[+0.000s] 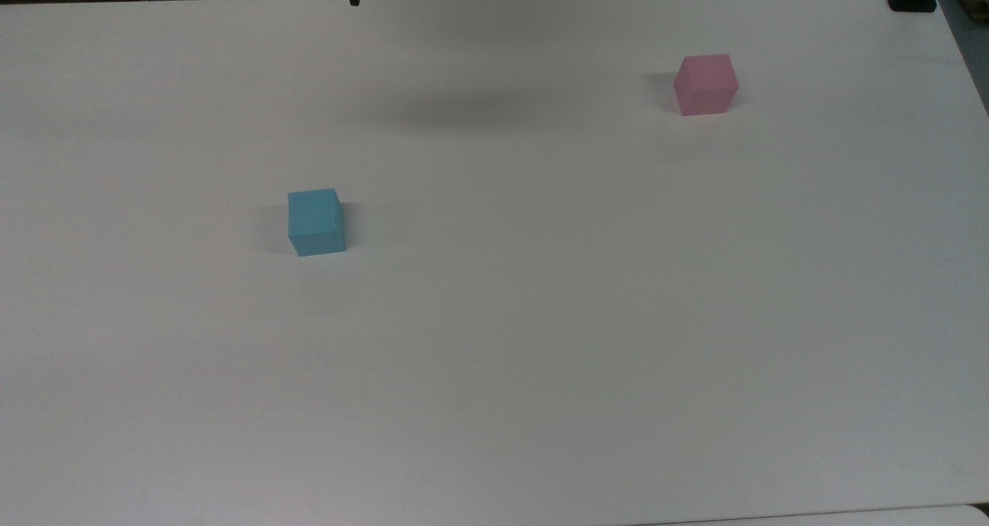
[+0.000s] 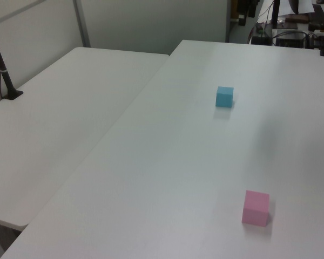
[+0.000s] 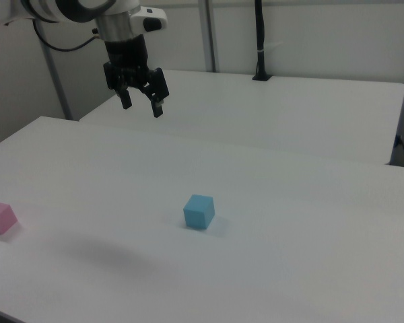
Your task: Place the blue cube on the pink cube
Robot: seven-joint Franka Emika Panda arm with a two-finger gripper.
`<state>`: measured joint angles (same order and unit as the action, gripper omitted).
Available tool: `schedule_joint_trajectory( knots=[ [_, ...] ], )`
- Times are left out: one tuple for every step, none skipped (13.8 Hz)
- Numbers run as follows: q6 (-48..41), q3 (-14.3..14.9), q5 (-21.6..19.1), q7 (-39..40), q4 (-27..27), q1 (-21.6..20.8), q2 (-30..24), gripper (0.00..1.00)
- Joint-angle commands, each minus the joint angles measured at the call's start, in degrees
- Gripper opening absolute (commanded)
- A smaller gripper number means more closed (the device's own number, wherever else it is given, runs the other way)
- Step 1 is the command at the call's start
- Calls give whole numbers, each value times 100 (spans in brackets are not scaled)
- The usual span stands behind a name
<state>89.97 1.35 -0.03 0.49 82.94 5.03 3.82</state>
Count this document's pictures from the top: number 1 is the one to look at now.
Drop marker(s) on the blue cube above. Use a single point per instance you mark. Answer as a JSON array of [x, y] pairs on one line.
[[315, 221]]

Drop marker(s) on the pink cube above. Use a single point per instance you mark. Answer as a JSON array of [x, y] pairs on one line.
[[705, 86]]

